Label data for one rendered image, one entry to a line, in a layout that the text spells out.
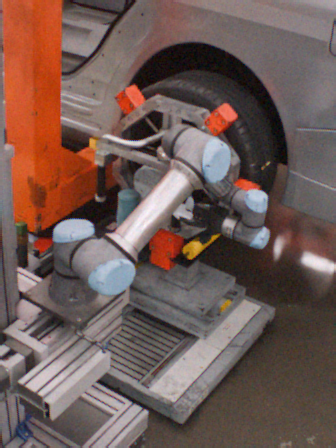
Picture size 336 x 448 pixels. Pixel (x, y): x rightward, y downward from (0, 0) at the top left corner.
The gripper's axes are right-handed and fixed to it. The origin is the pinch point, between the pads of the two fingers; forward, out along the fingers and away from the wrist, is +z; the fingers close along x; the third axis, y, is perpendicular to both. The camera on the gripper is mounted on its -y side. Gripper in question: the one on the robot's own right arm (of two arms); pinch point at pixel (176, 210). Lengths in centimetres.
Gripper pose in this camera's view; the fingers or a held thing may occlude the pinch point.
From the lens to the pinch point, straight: 238.3
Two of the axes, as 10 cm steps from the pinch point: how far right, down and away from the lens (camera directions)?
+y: 0.7, -8.5, -5.3
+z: -8.3, -3.4, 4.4
